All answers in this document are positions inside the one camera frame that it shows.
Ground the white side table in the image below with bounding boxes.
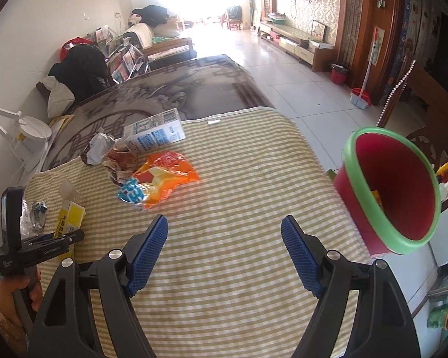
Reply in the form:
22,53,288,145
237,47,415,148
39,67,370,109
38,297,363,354
391,186,448,318

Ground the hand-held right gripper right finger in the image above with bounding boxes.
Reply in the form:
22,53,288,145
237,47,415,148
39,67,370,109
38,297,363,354
281,215,422,358

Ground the crumpled brown paper ball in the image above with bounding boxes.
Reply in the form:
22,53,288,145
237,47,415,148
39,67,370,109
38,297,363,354
105,143,139,186

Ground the blue printed door curtain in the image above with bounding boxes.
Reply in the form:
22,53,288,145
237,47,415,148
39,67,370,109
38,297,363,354
386,0,446,102

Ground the carved wooden chair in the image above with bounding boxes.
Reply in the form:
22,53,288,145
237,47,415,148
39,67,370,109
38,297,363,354
376,59,448,168

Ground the television cabinet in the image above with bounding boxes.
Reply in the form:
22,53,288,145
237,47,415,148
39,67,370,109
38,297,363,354
259,20,339,72

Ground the wooden sofa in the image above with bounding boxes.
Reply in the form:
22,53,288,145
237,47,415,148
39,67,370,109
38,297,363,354
123,21,197,70

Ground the small red waste bin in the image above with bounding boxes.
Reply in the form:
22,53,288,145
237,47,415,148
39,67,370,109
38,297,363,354
329,63,350,85

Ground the white paper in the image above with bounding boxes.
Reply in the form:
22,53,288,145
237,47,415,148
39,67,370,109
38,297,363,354
84,128,115,167

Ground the green ceramic pot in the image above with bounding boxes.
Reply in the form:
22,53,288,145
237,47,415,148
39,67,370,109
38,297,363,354
426,294,448,329

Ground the wooden chair with jacket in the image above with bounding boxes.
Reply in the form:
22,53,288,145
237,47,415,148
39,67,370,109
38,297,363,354
35,80,53,98

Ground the yellow cardboard box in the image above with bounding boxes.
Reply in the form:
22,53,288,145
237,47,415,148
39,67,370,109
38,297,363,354
53,179,87,234

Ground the small wooden chair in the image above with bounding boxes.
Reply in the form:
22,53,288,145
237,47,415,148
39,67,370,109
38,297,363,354
225,5,244,31

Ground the framed star pattern picture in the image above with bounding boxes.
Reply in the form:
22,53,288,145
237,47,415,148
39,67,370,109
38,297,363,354
310,20,328,42

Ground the white cloth bag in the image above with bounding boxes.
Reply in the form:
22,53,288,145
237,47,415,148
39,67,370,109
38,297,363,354
42,75,76,119

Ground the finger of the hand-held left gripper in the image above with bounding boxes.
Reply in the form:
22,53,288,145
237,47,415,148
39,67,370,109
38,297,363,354
22,232,67,247
54,230,86,249

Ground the broom stick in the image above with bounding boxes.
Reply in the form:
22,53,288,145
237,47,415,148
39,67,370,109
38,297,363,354
361,42,376,96

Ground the orange snack bag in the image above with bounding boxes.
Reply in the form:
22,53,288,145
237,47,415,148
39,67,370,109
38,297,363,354
116,150,201,210

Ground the grey patterned tablecloth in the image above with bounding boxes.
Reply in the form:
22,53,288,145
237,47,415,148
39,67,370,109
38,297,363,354
41,53,276,175

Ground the crushed clear bottle white cap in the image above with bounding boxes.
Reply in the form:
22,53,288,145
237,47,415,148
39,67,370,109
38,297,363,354
20,199,49,240

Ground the person's left hand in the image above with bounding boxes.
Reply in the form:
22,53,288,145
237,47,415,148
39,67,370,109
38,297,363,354
0,268,43,329

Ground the wall calendar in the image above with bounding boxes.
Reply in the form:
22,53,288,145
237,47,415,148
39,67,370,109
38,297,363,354
371,25,388,67

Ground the red bin with green rim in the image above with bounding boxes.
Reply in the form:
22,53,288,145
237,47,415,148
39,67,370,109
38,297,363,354
333,126,443,259

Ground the black jacket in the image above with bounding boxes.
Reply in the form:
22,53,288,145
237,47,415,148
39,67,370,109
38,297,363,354
48,47,110,100

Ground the black plush toy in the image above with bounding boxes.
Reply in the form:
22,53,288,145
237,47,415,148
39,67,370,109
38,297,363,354
130,5,169,27

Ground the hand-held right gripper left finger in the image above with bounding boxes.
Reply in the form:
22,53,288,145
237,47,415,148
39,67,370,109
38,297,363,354
28,214,169,358

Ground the red bag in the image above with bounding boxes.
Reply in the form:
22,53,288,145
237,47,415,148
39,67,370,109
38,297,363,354
60,36,95,61

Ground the magazine rack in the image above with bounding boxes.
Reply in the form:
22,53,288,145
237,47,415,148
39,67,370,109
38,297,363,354
93,24,151,83

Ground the white blue milk carton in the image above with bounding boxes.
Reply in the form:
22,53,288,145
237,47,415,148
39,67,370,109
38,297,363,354
123,107,186,156

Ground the white desk lamp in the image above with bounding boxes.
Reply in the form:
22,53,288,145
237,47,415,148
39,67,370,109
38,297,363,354
0,104,52,175

